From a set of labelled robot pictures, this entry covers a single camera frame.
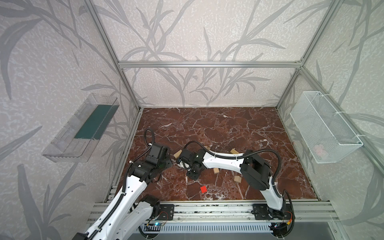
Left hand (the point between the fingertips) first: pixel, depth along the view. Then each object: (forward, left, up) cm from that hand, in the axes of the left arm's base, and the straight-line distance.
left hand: (170, 155), depth 78 cm
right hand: (-2, -11, -14) cm, 17 cm away
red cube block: (-13, -18, -15) cm, 26 cm away
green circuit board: (-29, +5, -14) cm, 32 cm away
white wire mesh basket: (-2, -69, +21) cm, 72 cm away
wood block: (+12, -21, -14) cm, 28 cm away
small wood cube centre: (-3, -25, -13) cm, 28 cm away
